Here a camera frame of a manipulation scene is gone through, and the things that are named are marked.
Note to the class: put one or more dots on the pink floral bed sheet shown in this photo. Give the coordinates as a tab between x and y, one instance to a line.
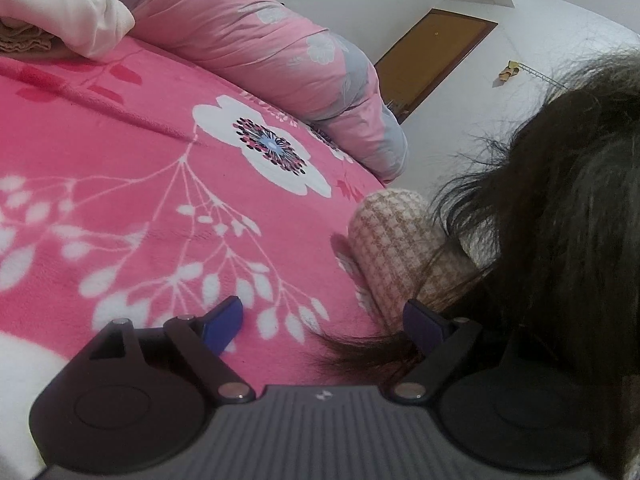
143	187

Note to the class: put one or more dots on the pink grey floral duvet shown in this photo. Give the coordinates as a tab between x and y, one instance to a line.
286	60

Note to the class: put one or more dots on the brown wooden door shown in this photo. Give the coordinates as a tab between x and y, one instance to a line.
425	56

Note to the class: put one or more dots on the white shirt under blanket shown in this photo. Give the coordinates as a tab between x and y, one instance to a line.
89	28

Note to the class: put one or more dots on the folded tan garment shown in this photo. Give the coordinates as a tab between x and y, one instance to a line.
18	37

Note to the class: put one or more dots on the operator dark hair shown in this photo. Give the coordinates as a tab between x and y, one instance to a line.
561	204

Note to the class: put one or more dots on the beige white houndstooth cardigan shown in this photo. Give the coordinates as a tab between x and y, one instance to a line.
405	250

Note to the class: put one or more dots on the wall hook rack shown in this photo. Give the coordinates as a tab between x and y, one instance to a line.
514	68

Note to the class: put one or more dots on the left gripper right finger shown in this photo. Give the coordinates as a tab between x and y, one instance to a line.
492	397

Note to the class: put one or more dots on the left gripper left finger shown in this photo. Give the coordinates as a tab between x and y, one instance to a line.
134	397

